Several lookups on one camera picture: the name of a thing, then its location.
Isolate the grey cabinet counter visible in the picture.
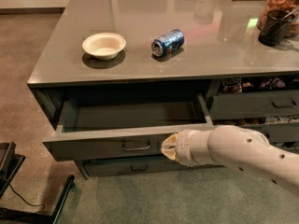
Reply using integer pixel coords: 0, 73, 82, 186
28, 0, 299, 177

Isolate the glass jar of nuts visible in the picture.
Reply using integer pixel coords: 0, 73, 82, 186
257, 0, 299, 37

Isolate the black cable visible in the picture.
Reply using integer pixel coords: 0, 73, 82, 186
0, 175, 46, 211

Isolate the black mesh cup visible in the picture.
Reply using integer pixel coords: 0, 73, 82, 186
258, 9, 295, 47

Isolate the snack bag in drawer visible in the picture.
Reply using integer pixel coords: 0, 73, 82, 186
222, 77, 242, 93

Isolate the white bowl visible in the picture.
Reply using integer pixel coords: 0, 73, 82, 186
82, 33, 126, 61

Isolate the blue soda can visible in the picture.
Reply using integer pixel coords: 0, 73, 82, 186
151, 29, 185, 57

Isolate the black stand frame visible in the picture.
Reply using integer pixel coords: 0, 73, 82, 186
1, 143, 75, 215

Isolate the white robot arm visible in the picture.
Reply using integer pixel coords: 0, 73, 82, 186
161, 125, 299, 196

